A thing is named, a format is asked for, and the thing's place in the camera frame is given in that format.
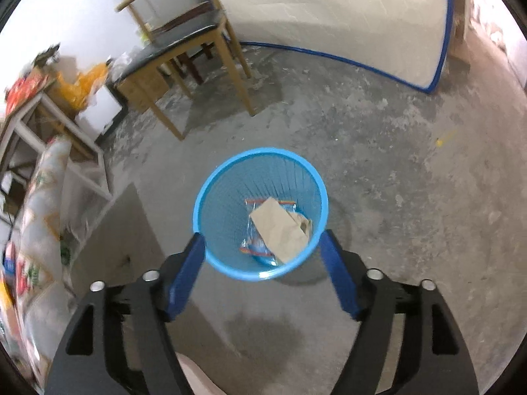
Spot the clear zip bag red strip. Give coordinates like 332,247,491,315
240,198,297,258

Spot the pale slipper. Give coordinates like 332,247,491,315
175,356,231,395

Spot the wooden board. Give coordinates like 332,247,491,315
451,0,472,64

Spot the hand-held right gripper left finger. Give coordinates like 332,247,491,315
43,234,207,395

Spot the pile of plastic bags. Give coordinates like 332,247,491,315
111,47,141,77

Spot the orange plastic bag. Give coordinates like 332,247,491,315
55,62,112,110

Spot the red plastic bag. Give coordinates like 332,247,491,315
4,76,42,116

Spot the brown paper bag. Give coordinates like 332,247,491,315
249,197,314,265

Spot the white mattress blue trim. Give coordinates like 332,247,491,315
198,0,456,93

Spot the wooden chair black seat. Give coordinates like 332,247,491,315
115,0,257,141

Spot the dark wooden stool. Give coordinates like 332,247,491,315
169,39,215,85

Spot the blue mesh waste basket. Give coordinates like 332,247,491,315
193,147,329,282

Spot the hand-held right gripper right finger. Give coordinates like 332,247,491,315
319,229,480,395

